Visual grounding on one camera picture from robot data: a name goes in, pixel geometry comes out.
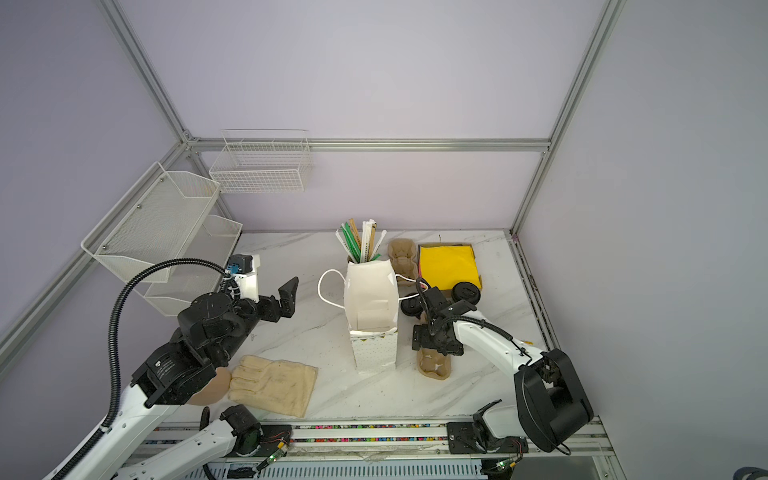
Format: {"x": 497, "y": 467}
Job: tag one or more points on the pulp two-cup carrier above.
{"x": 430, "y": 362}

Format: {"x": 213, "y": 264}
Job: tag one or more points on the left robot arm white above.
{"x": 210, "y": 332}

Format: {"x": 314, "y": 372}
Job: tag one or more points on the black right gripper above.
{"x": 421, "y": 342}

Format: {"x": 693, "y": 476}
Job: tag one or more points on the stacked pulp cup carriers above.
{"x": 402, "y": 253}

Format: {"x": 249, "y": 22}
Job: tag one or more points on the cartoon animal paper gift bag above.
{"x": 371, "y": 303}

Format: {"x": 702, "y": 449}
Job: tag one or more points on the black plastic cup lids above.
{"x": 412, "y": 307}

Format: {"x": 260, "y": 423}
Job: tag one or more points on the white mesh shelf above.
{"x": 214, "y": 241}
{"x": 155, "y": 222}

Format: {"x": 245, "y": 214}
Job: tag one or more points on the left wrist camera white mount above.
{"x": 242, "y": 269}

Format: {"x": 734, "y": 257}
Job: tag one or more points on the white mesh shelf upper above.
{"x": 155, "y": 222}

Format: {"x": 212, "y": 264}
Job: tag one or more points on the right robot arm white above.
{"x": 551, "y": 404}

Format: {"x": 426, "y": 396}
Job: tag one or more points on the beige work glove left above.
{"x": 276, "y": 386}

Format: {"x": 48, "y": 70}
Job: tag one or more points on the green wrapped straw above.
{"x": 349, "y": 237}

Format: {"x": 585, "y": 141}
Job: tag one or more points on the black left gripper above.
{"x": 286, "y": 303}

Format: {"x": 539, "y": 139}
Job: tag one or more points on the green paper cup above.
{"x": 466, "y": 291}

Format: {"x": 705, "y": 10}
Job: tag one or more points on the aluminium frame profiles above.
{"x": 18, "y": 338}

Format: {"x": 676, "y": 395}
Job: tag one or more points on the white wire basket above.
{"x": 263, "y": 161}

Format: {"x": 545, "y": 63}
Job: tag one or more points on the white mesh shelf lower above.
{"x": 214, "y": 241}

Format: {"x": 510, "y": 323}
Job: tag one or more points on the cardboard box yellow napkins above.
{"x": 445, "y": 265}

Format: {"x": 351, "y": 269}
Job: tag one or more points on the kraft bowl with green plant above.
{"x": 216, "y": 389}

